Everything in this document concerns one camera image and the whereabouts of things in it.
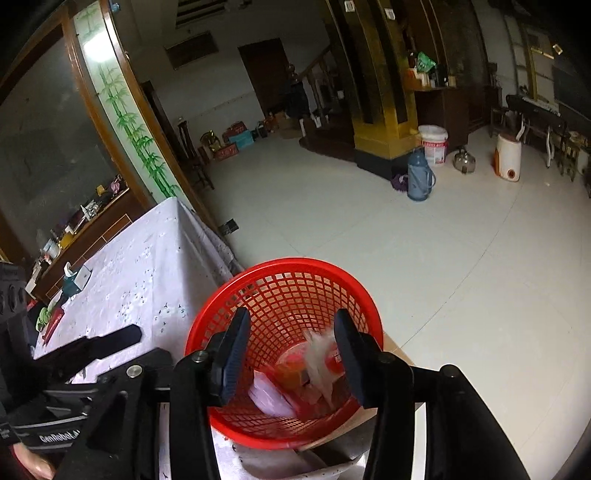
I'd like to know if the blue thermos flask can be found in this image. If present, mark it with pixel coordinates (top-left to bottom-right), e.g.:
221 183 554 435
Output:
406 148 431 202

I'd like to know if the white pink packet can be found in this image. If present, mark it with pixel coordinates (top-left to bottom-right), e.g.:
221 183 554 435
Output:
248 369 296 418

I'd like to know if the dark wooden cabinet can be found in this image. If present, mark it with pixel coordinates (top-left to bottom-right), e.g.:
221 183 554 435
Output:
25 174 155 303

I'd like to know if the floral lilac tablecloth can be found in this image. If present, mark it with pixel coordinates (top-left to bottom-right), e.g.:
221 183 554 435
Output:
32 198 370 480

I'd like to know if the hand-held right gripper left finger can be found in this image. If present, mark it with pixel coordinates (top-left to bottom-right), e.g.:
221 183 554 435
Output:
55 307 252 480

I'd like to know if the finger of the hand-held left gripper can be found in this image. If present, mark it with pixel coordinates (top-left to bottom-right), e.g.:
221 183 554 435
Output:
33 324 142 391

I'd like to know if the bamboo painted panel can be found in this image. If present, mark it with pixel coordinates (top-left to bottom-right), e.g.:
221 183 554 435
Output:
74 0 183 204

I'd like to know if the wooden stair railing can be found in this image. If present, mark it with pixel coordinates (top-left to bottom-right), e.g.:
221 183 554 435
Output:
288 46 334 121

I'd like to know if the teal tissue box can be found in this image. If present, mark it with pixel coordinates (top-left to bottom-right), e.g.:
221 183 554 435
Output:
61 262 93 297

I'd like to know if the red plastic mesh basket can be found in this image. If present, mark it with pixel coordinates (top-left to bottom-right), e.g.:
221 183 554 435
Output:
184 258 385 450

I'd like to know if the dark wooden chair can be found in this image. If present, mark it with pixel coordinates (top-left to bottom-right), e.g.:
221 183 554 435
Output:
178 117 215 190

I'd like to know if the red label packet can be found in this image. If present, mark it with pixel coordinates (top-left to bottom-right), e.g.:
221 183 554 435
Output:
323 350 348 376

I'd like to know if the black keyboard on stand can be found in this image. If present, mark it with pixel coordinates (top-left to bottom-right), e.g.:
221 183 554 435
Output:
505 95 568 167

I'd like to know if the orange snack packet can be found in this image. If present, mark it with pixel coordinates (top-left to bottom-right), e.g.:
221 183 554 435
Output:
274 346 310 391

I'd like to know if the wood framed mirror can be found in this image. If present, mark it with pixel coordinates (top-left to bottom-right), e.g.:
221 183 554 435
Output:
0 9 118 261

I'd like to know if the white orange appliance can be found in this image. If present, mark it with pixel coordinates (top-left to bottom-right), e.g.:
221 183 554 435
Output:
494 131 525 182

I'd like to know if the white plastic bucket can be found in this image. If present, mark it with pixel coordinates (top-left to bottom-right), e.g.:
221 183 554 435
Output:
418 124 450 168

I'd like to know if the dark wooden sideboard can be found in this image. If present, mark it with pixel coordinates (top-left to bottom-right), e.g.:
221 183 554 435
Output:
406 85 472 148

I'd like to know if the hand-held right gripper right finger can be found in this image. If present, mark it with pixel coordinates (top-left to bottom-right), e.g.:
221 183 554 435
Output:
333 308 532 480

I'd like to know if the small wooden stool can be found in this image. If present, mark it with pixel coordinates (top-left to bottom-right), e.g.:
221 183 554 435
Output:
558 138 581 181

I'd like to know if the yellow and black pillar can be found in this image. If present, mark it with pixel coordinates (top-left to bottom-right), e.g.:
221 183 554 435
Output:
323 0 421 164

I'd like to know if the dark wooden door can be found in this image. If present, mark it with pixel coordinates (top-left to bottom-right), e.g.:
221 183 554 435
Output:
238 38 291 118

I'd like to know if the white tissue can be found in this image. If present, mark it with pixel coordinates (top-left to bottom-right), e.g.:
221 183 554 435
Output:
302 329 340 402

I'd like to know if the person's left hand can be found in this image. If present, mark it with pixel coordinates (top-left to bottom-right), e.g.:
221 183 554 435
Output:
10 442 57 480

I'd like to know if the metal kettle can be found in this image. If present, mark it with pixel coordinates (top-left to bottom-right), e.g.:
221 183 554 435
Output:
452 145 477 174

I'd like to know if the red foil packet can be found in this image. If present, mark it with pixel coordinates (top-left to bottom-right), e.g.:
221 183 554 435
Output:
42 308 65 344

